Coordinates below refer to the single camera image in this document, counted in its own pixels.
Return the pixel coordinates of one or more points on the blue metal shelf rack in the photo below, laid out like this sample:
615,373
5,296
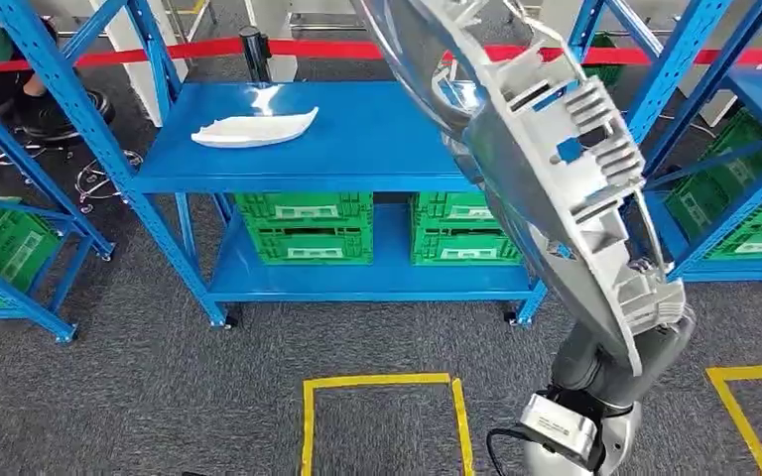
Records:
736,268
355,138
32,184

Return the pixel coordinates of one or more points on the white table frame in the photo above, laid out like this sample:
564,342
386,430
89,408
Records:
276,16

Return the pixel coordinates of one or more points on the black stool with chrome base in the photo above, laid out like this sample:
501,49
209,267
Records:
59,115

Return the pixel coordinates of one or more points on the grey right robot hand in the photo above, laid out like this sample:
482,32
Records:
594,374

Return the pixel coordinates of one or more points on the black stanchion post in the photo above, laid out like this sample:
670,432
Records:
256,56

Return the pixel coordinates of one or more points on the yellow floor tape square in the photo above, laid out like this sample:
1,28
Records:
307,427
733,407

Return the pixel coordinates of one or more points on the white plastic car part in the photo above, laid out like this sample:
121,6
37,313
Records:
253,130

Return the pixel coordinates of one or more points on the silver wheel hubcap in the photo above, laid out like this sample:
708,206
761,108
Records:
552,197

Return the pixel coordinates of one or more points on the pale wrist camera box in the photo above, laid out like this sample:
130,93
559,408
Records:
558,427

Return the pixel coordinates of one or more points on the red barrier belt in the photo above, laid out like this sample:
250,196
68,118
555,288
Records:
315,48

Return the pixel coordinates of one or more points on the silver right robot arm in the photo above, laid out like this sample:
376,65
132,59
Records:
617,437

